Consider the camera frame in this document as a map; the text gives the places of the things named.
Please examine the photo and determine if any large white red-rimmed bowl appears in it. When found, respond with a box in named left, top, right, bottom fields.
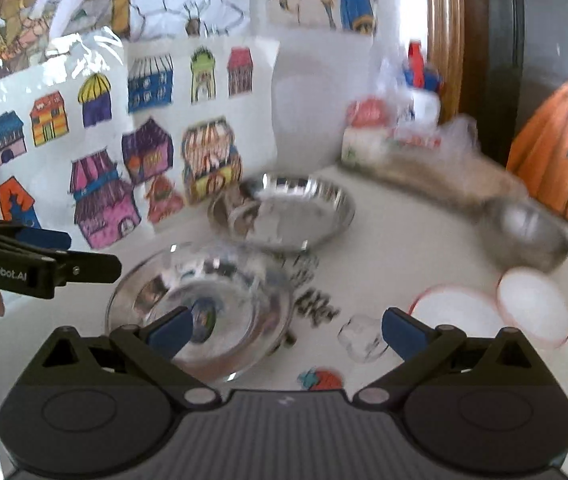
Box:
left=408, top=285, right=505, bottom=338

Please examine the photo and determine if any clear glass bowl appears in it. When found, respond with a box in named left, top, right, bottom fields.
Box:
left=105, top=240, right=294, bottom=384

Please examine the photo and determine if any small white red-rimmed bowl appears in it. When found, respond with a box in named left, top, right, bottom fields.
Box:
left=496, top=268, right=568, bottom=349

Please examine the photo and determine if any stainless steel bowl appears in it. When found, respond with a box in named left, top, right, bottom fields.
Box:
left=476, top=197, right=568, bottom=273

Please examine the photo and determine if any houses drawing paper sheet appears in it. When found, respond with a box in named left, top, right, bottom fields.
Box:
left=0, top=30, right=280, bottom=250

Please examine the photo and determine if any stainless steel plate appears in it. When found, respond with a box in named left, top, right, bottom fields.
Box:
left=208, top=172, right=356, bottom=252

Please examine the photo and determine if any clear plastic bag of flatbread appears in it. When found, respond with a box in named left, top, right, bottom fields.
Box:
left=366, top=53, right=528, bottom=209

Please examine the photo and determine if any white green packaged food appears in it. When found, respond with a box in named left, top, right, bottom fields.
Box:
left=340, top=126, right=392, bottom=167

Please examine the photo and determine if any orange dress painting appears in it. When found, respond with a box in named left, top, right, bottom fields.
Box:
left=505, top=0, right=568, bottom=245

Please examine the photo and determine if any red round lid container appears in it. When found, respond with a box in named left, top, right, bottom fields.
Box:
left=346, top=96, right=389, bottom=128

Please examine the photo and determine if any white bottle red blue cap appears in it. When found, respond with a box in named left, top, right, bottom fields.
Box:
left=402, top=40, right=444, bottom=126

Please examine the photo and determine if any wooden door frame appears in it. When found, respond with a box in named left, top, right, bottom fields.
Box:
left=427, top=0, right=464, bottom=122

